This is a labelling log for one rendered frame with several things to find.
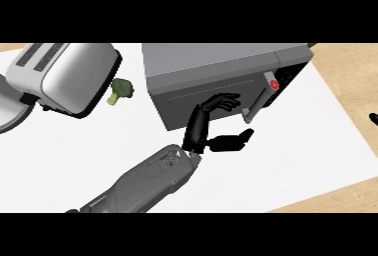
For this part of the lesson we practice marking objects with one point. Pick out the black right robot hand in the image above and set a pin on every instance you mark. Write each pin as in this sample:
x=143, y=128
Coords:
x=374, y=119

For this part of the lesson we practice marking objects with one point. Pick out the green broccoli floret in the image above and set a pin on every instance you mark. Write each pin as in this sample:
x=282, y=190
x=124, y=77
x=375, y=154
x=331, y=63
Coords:
x=121, y=88

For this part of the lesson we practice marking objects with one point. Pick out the grey round pan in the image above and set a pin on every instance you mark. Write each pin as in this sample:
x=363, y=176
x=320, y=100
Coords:
x=9, y=106

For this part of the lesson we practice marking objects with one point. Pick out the small green vegetable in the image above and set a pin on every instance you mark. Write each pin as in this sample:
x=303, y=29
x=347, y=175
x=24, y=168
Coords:
x=312, y=45

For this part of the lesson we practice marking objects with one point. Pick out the silver toaster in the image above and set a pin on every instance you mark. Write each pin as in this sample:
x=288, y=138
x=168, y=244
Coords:
x=64, y=73

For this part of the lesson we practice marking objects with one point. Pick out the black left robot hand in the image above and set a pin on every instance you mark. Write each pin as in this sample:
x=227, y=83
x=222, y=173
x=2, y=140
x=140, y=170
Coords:
x=198, y=130

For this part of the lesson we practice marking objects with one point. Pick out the grey microwave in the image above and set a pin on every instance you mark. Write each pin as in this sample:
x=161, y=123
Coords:
x=207, y=63

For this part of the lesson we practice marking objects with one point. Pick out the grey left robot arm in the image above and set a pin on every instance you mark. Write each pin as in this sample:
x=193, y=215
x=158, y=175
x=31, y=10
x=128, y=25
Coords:
x=148, y=180

